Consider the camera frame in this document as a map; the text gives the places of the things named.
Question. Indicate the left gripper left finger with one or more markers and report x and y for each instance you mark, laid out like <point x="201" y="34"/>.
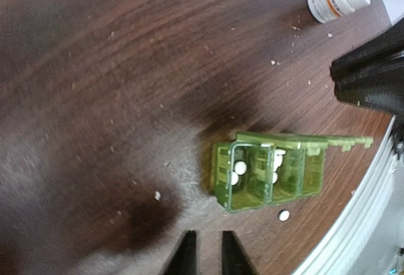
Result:
<point x="184" y="258"/>

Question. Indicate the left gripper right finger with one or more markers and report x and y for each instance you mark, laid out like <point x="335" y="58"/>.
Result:
<point x="234" y="258"/>

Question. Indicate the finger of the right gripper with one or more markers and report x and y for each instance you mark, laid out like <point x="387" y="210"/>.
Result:
<point x="371" y="76"/>

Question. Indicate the green pill organizer box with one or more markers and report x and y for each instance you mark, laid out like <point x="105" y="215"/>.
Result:
<point x="258" y="170"/>

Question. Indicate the spilled white pill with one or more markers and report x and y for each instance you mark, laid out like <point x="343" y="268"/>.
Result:
<point x="284" y="215"/>

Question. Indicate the front aluminium rail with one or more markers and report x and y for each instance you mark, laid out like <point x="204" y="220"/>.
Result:
<point x="367" y="238"/>

